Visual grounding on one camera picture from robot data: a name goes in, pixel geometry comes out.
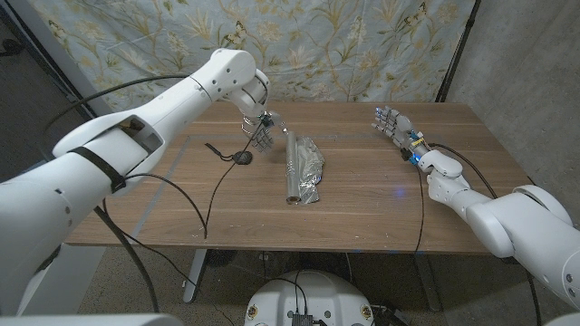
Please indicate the grey table leg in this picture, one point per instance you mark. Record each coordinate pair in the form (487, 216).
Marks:
(428, 285)

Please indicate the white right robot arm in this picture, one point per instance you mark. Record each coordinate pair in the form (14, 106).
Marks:
(521, 226)

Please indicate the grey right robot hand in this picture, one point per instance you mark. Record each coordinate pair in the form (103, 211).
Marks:
(399, 129)

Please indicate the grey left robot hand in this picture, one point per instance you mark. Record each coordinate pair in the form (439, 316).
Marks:
(263, 140)

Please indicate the floral print fabric backdrop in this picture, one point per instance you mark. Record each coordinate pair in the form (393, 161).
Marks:
(272, 45)

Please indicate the white table leg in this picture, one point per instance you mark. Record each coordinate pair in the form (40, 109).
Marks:
(196, 276)

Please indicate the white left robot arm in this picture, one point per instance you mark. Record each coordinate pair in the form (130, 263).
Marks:
(90, 172)

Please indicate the aluminum foil roll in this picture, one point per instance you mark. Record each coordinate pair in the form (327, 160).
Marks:
(292, 167)

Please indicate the white robot torso base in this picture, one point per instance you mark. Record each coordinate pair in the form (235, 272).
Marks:
(312, 294)

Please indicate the black backdrop stand pole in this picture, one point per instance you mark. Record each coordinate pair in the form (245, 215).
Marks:
(455, 54)

